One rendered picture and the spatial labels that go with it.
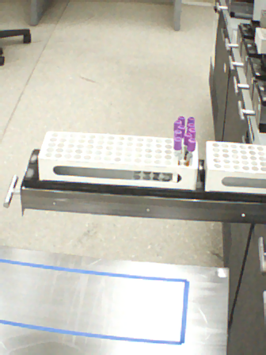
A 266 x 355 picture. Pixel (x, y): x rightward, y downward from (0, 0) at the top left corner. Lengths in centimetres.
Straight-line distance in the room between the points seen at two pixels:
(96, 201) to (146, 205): 9
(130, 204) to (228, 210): 19
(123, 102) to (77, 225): 97
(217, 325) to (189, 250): 140
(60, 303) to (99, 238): 140
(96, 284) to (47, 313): 10
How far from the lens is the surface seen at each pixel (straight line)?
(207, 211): 124
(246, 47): 193
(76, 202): 125
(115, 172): 128
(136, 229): 243
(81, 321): 96
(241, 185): 128
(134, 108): 319
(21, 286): 102
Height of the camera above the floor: 153
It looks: 35 degrees down
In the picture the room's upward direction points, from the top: 3 degrees clockwise
